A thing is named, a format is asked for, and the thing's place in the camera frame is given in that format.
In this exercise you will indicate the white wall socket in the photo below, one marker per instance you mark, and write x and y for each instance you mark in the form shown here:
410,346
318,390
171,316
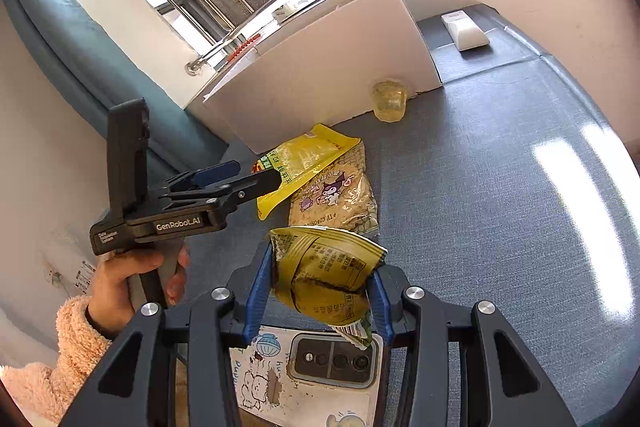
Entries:
54,276

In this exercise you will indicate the white cardboard box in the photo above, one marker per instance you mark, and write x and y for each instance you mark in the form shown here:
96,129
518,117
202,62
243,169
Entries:
320,67

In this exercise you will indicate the white label sticker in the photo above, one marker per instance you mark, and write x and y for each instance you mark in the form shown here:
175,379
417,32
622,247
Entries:
85,274

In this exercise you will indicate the white remote control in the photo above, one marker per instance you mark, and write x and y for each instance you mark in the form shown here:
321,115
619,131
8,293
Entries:
467,32

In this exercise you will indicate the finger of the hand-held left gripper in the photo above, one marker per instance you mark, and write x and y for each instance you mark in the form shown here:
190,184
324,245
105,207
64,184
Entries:
215,174
250,189

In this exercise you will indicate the clear yellow jelly cup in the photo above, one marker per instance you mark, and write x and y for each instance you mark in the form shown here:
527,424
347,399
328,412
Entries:
389,102

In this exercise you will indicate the bright yellow snack packet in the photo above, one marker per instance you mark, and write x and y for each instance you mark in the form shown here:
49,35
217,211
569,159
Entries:
310,157

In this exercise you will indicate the phone with cartoon case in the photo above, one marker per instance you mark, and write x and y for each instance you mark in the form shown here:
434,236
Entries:
300,397

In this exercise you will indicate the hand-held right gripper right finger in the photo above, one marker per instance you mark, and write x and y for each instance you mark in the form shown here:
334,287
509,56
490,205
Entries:
380,307

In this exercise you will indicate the olive yellow snack packet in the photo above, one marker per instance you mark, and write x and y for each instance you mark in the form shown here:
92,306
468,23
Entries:
320,277

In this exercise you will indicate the person's left hand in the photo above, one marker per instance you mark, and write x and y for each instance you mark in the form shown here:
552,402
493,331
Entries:
115,287

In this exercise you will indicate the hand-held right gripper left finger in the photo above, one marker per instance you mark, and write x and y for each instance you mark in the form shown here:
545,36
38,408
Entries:
257,297

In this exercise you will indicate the person's left forearm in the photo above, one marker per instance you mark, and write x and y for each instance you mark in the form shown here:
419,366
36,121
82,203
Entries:
55,372

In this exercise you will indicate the red plastic strip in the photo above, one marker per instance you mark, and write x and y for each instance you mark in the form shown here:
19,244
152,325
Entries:
244,46

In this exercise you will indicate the clear cartoon seed packet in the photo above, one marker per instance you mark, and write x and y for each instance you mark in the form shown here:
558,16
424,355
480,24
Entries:
345,202

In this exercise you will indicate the teal curtain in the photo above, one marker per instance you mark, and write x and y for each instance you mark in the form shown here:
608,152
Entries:
75,57

